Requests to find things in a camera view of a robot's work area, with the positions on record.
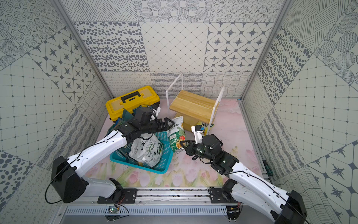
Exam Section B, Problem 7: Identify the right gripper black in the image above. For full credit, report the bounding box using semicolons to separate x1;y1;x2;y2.
180;139;214;162

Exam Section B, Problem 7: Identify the green fruit picture bag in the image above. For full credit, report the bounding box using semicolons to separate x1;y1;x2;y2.
167;116;186;153

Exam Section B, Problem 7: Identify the white green fertilizer bag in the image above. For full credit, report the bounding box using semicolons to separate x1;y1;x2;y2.
129;134;163;168

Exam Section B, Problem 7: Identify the dark green fertilizer bag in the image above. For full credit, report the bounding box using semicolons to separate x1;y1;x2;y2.
118;109;134;124

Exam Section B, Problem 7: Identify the yellow flower fertilizer bag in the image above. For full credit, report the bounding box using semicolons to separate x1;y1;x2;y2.
196;121;214;136

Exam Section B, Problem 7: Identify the blue green fertilizer bag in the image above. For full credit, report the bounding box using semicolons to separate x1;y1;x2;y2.
106;119;123;135

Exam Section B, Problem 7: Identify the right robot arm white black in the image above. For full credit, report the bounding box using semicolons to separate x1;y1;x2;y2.
180;134;307;224

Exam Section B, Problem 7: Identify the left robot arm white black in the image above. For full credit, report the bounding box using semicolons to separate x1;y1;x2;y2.
50;107;174;203

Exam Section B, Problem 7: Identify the white wooden two-tier shelf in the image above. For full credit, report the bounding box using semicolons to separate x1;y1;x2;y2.
165;72;225;134

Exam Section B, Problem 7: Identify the yellow black toolbox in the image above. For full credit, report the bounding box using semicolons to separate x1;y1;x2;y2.
105;86;160;123

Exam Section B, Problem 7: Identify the teal plastic basket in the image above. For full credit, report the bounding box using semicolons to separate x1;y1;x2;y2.
110;132;173;175

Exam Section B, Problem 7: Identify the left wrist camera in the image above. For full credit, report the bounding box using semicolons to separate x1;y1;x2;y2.
151;105;161;120

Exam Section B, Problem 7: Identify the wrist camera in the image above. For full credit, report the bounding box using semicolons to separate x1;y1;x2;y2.
191;125;205;144
151;105;161;120

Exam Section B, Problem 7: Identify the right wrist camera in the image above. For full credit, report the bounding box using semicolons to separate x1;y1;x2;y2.
191;125;205;144

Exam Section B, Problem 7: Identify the aluminium mounting rail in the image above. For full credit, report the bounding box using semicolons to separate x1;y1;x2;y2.
57;186;289;206

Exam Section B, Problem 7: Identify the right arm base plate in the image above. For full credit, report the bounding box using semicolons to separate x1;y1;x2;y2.
208;187;248;204

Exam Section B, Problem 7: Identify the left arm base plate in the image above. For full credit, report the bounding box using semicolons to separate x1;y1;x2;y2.
98;189;138;204

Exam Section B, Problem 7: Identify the green handled screwdriver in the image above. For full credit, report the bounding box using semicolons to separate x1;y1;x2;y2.
263;160;274;176

